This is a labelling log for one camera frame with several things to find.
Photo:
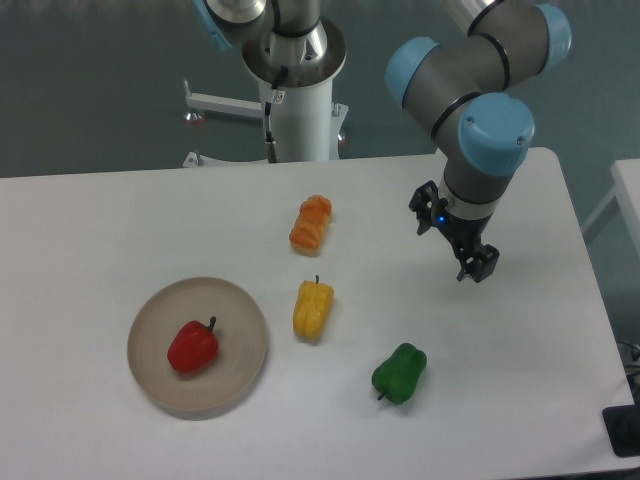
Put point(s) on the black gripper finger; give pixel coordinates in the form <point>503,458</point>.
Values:
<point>477,262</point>
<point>428,207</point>

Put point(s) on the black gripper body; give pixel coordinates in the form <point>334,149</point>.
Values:
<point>463,234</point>

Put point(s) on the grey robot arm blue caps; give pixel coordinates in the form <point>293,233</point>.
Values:
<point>459,96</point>

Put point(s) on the orange bell pepper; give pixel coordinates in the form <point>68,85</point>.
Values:
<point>309,229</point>

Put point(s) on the green bell pepper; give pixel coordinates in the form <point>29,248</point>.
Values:
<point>396,378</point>

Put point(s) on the yellow bell pepper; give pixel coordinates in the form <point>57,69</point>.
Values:
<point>313,305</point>

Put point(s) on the beige round plate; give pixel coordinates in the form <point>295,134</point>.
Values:
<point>243,343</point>

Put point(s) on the red bell pepper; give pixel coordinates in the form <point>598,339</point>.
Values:
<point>194,347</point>

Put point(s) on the white side table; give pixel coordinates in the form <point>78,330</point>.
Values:
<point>622,197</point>

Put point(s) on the black box at table edge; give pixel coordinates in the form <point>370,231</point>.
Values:
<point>622,426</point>

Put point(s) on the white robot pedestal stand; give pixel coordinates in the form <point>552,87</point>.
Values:
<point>301,121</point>

